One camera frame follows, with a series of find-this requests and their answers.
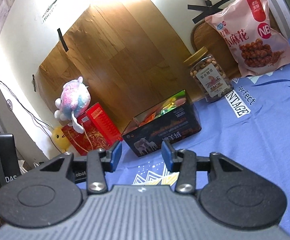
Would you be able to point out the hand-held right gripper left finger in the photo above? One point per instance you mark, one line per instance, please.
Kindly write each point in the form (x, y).
(116, 156)

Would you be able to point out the pink snack bag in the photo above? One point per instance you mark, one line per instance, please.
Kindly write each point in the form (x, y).
(247, 30)

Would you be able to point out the nut jar with wooden lid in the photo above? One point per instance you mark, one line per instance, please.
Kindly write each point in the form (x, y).
(210, 80)

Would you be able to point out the blue printed cloth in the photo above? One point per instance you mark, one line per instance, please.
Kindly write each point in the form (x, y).
(260, 130)

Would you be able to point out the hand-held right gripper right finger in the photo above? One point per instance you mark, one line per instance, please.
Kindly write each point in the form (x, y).
(167, 157)

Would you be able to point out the yellow plush toy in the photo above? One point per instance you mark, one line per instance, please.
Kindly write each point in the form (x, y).
(59, 137)

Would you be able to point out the red snack packet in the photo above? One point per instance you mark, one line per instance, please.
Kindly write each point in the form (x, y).
(147, 118)

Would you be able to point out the large wooden board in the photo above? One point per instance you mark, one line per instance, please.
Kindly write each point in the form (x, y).
(122, 55)

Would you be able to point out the pink and blue plush toy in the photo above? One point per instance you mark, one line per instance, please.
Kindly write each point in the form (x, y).
(72, 100)

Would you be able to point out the round wall socket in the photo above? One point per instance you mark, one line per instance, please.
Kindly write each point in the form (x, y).
(9, 104)

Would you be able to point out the black printed box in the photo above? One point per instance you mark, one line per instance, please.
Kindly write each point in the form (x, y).
(170, 132)

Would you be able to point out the round wooden board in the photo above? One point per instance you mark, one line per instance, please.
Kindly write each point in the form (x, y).
(210, 37)

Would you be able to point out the black tape cross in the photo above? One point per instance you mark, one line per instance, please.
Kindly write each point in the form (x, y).
(210, 8)

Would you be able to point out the red gift box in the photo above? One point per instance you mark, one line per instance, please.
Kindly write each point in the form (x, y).
(97, 122)

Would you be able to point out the black tape strip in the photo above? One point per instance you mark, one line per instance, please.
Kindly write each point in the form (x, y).
(62, 40)

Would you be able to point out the green snack packet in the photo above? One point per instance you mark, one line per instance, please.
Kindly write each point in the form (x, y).
(169, 104)

